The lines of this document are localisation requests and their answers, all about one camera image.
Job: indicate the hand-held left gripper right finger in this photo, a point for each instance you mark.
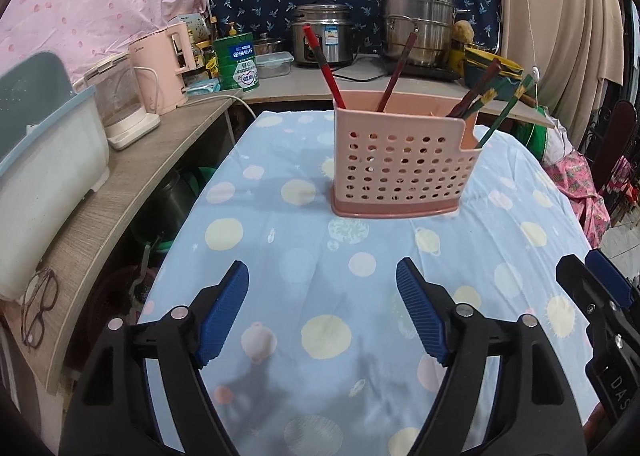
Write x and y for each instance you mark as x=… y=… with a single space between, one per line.
x=420 y=316

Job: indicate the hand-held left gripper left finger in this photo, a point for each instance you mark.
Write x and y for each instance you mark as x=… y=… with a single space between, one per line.
x=225 y=316

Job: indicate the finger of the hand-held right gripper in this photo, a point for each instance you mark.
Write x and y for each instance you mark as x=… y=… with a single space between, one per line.
x=575 y=276
x=607 y=276

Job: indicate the pink perforated utensil holder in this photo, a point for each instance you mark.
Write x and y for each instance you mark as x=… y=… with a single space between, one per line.
x=400 y=161

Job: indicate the maroon chopstick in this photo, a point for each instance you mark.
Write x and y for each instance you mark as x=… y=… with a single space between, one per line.
x=467 y=103
x=482 y=83

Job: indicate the dark red chopstick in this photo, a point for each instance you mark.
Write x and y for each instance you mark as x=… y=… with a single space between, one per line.
x=400 y=66

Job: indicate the bright red chopstick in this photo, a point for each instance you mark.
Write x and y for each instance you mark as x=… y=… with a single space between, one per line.
x=325 y=66

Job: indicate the pink floral cloth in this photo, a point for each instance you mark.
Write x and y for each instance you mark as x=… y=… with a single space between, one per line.
x=580 y=196

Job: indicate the light blue printed tablecloth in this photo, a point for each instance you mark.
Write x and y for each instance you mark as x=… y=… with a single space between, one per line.
x=310 y=246

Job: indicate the dark steel bucket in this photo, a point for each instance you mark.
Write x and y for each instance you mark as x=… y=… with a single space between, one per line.
x=170 y=201

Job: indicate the dark metal chair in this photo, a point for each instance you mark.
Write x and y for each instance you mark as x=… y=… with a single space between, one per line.
x=622 y=136

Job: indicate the green bag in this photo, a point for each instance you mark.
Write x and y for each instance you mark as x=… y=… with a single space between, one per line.
x=535 y=136

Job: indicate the eyeglasses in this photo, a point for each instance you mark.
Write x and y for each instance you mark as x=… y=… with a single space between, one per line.
x=50 y=286

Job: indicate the light blue dish box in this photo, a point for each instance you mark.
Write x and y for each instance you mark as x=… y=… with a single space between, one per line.
x=45 y=176

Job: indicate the blue wet wipes pack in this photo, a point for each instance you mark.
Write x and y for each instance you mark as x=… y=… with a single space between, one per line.
x=202 y=87

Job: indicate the white glass health pot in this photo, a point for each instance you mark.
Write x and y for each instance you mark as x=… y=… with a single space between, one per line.
x=125 y=106

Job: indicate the beige curtain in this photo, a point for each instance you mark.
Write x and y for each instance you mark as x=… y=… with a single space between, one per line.
x=565 y=36

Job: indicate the hanging clothes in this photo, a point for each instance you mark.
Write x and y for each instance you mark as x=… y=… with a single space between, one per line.
x=625 y=36

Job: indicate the black induction cooker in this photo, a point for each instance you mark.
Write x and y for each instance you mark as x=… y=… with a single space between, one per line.
x=430 y=70

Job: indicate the green tin can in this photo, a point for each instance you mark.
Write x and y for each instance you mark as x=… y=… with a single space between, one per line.
x=235 y=63

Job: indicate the pink electric kettle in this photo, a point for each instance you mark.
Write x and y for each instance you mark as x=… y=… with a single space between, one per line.
x=160 y=71

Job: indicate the clear glass food container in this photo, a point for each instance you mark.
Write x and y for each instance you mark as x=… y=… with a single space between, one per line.
x=275 y=66

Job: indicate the tan sponge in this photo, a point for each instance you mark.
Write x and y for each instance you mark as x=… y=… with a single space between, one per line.
x=463 y=32

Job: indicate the small pot with glass lid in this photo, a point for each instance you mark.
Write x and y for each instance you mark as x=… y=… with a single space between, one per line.
x=268 y=45

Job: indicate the steel rice cooker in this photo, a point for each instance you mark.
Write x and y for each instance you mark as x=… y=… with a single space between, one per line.
x=337 y=36

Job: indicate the stainless steel steamer pot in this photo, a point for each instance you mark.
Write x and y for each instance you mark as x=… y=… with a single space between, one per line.
x=430 y=11

